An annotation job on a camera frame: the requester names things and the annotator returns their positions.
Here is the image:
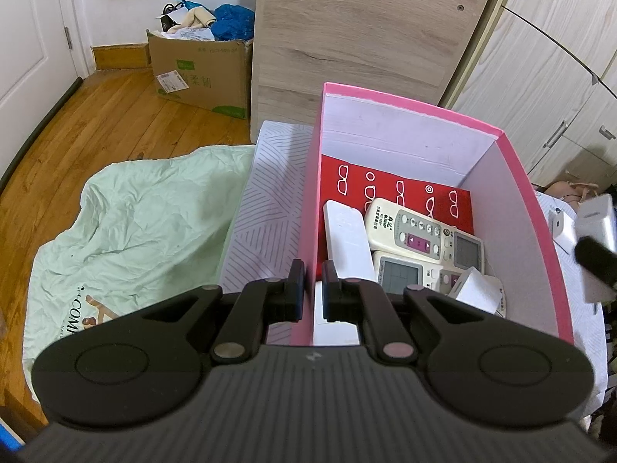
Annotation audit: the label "pink cardboard box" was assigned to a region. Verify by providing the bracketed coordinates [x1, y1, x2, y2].
[290, 82, 577, 348]

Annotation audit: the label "cream remote with purple button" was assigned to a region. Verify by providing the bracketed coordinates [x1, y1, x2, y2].
[364, 197, 457, 264]

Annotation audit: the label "light green blanket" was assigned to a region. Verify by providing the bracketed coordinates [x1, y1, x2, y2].
[22, 145, 257, 402]

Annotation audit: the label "light wooden wardrobe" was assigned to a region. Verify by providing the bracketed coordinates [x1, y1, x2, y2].
[438, 0, 617, 190]

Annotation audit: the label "white remote with screen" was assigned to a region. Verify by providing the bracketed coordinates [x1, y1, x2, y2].
[438, 229, 486, 296]
[371, 250, 447, 296]

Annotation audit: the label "white door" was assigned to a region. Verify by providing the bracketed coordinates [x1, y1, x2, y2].
[0, 0, 91, 180]

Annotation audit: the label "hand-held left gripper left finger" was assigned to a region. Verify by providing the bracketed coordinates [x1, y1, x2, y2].
[141, 259, 307, 362]

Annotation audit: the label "black foam strip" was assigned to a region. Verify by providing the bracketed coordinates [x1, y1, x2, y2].
[0, 75, 84, 190]

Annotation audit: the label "plain white remote control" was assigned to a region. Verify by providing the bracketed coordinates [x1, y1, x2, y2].
[322, 199, 378, 284]

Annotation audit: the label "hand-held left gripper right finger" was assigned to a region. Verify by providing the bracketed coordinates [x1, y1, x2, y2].
[321, 260, 487, 365]

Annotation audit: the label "blue plastic bag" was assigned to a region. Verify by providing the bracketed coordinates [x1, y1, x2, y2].
[170, 0, 256, 41]

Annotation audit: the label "brown cardboard box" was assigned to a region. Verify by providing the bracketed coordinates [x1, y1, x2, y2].
[147, 29, 254, 120]

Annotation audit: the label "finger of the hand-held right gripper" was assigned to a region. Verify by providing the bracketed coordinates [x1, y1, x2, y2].
[573, 234, 617, 291]

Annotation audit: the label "white plastic bag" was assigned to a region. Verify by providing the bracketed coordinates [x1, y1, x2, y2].
[166, 26, 216, 42]

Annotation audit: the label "red printed flat box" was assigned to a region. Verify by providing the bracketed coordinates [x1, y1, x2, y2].
[318, 154, 475, 252]

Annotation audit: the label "wooden baseboard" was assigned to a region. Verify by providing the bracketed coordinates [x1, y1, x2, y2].
[91, 42, 153, 71]

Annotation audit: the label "light wooden board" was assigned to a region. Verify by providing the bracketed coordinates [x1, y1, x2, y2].
[249, 0, 495, 128]

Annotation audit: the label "beige sandals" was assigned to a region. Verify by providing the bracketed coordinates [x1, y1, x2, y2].
[545, 180, 604, 204]

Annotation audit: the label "beige cloth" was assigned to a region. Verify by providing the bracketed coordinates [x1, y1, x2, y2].
[175, 7, 216, 33]

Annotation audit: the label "white cube power adapter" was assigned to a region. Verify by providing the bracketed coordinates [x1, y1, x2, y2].
[454, 267, 503, 315]

